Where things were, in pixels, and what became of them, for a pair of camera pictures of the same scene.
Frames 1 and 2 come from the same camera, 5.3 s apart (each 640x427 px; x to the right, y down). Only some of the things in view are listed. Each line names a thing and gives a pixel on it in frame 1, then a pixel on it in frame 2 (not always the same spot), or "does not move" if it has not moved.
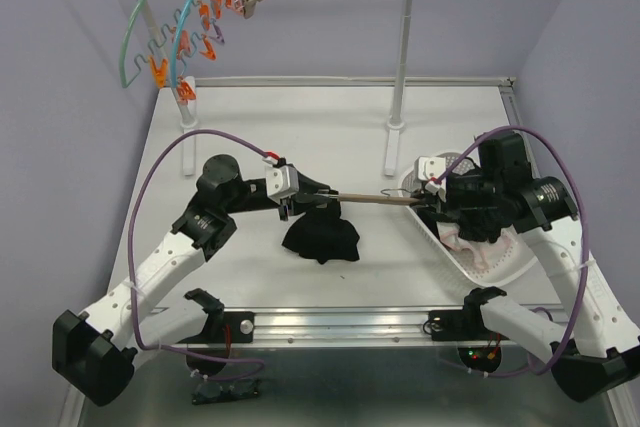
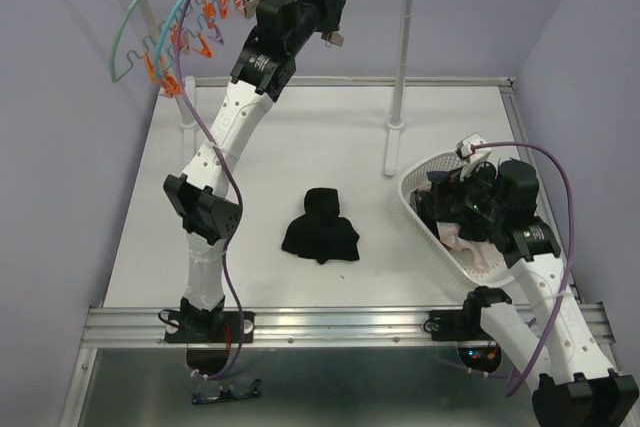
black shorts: [324, 235] does not move
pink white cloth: [483, 255] does not move
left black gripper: [302, 199] to [328, 0]
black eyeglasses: [213, 391] does not move
